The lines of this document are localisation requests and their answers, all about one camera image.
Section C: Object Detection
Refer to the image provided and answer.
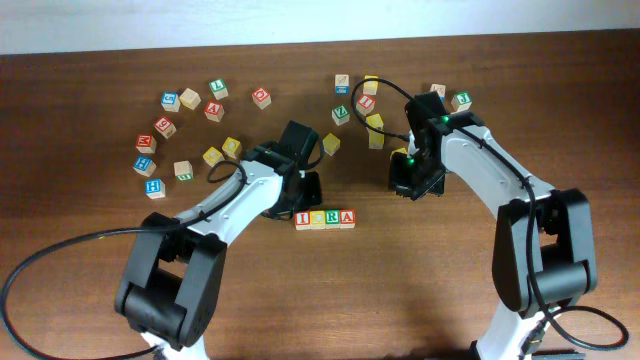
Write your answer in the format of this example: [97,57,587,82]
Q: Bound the red i block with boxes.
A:
[356,94,375,116]
[294,211,311,230]

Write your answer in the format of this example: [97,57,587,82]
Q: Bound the yellow C block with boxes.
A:
[309,210,326,230]

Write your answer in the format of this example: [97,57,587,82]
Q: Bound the green R block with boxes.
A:
[325,209,341,229]

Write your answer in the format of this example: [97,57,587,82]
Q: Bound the red a block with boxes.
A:
[340,209,356,229]
[204,101,225,122]

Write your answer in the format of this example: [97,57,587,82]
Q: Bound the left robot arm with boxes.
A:
[115,121,322,359]

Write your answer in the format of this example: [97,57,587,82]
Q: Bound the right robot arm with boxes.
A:
[389,92,598,359]

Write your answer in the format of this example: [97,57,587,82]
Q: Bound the yellow umbrella block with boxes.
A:
[390,148,408,160]

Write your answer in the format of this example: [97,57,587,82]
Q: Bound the yellow block middle lower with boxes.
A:
[368,131,385,150]

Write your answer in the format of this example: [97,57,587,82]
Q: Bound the yellow o block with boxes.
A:
[322,133,341,156]
[222,137,242,160]

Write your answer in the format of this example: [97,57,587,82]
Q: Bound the yellow block middle upper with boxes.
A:
[366,114,384,130]

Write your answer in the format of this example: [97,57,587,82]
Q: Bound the yellow O block left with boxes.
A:
[222,137,242,160]

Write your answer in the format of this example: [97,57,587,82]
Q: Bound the green Z block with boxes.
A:
[331,105,350,126]

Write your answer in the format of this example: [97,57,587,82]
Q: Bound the green J block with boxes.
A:
[451,91,472,112]

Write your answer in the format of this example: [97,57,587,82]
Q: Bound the blue X block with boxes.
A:
[430,83,446,101]

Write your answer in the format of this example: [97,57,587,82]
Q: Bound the yellow G block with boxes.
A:
[202,147,225,167]

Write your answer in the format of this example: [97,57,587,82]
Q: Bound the yellow block top row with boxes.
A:
[362,75,378,96]

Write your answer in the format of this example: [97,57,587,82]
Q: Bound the red C block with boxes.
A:
[251,87,272,109]

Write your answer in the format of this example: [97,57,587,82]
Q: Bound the blue-sided picture block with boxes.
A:
[334,74,350,95]

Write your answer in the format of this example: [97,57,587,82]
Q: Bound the green-sided wooden block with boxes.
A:
[174,160,194,181]

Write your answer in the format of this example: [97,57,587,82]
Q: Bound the green L block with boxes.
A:
[209,78,229,100]

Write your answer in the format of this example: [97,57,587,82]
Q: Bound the wooden yellow-sided K block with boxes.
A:
[179,88,201,110]

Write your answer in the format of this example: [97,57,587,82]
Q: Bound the blue H block lower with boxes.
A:
[145,179,166,199]

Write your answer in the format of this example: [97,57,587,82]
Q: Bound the blue h block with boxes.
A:
[132,156,156,177]
[145,179,166,199]

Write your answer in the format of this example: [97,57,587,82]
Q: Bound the red 6 block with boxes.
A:
[153,116,177,139]

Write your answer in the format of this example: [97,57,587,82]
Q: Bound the blue 5 block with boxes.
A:
[161,92,181,112]

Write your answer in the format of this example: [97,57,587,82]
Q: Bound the blue H block upper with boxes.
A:
[132,156,156,177]

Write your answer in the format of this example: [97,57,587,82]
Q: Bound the red M block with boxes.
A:
[135,134,157,154]

